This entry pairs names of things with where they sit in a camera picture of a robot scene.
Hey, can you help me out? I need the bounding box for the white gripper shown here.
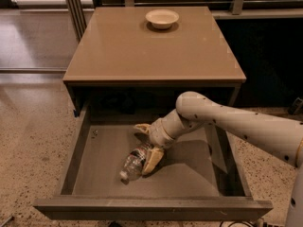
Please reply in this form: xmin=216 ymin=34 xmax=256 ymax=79
xmin=134 ymin=118 xmax=174 ymax=175

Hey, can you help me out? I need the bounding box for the clear plastic water bottle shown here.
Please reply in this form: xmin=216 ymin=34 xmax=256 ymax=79
xmin=119 ymin=144 xmax=152 ymax=182

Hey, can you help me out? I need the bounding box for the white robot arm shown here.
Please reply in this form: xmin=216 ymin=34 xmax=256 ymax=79
xmin=135 ymin=92 xmax=303 ymax=227

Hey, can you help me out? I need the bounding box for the open grey top drawer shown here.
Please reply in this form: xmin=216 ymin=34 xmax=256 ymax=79
xmin=33 ymin=107 xmax=273 ymax=221

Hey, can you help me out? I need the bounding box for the brown cabinet with glossy top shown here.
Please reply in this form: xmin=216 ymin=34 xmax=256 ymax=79
xmin=63 ymin=7 xmax=246 ymax=113

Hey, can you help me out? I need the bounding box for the white ceramic bowl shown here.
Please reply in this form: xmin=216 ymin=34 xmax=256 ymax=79
xmin=145 ymin=9 xmax=179 ymax=29

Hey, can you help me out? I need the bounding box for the black cable on floor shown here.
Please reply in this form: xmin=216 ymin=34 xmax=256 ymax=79
xmin=219 ymin=219 xmax=266 ymax=227

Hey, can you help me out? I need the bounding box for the grey metal frame post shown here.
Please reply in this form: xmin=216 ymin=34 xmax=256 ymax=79
xmin=65 ymin=0 xmax=86 ymax=41

